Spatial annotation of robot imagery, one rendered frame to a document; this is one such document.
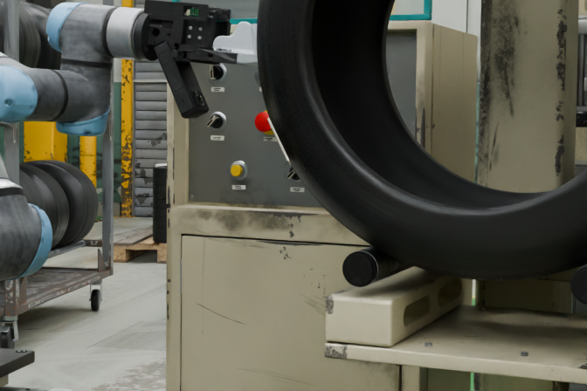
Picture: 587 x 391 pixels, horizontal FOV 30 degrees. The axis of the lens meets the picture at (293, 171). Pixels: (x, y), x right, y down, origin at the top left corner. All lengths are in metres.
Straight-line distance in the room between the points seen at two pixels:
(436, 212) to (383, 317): 0.16
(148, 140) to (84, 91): 9.85
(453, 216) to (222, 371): 1.06
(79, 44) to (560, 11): 0.70
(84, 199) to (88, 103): 4.25
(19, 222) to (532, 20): 0.84
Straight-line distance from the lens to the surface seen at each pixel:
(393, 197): 1.31
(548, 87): 1.67
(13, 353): 1.77
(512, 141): 1.68
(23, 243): 1.75
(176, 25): 1.54
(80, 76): 1.62
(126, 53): 1.59
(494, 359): 1.34
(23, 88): 1.52
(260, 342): 2.21
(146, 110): 11.48
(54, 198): 5.49
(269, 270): 2.18
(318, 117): 1.34
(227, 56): 1.51
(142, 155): 11.47
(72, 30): 1.63
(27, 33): 5.14
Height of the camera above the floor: 1.09
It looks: 3 degrees down
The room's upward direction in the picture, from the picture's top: 1 degrees clockwise
